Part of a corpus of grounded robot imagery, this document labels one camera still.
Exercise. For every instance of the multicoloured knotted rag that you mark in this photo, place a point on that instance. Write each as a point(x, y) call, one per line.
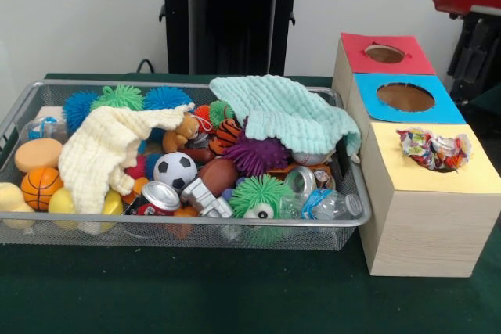
point(430, 149)

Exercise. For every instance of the mint green knitted cloth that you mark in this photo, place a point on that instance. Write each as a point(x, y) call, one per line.
point(290, 111)

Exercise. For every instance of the cream knitted cloth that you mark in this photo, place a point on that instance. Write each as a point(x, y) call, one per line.
point(98, 150)

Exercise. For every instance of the clear shallow bin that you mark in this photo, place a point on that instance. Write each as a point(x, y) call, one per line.
point(47, 228)

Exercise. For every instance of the white baseball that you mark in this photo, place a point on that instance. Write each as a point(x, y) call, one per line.
point(313, 158)

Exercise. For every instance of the crushed plastic water bottle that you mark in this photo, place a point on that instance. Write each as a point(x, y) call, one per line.
point(333, 205)

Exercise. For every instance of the purple spiky ball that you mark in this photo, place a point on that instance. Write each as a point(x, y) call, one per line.
point(254, 154)

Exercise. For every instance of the green spiky ball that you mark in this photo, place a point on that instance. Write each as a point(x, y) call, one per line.
point(254, 195)

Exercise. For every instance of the large blue spiky ball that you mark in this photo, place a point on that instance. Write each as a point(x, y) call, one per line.
point(168, 98)

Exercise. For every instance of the small soccer ball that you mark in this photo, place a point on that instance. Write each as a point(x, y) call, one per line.
point(175, 171)

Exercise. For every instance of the green fuzzy monster toy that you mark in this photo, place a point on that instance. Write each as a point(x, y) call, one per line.
point(117, 97)

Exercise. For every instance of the dark green table cloth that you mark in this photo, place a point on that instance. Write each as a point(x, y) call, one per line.
point(196, 295)

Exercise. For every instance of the plain yellow ball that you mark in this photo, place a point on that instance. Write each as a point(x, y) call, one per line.
point(63, 201)

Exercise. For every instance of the pale orange round sponge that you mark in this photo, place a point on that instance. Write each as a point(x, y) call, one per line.
point(37, 154)

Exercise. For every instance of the small orange basketball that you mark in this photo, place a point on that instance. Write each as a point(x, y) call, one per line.
point(41, 188)

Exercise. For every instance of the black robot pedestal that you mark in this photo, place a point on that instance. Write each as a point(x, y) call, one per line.
point(227, 21)

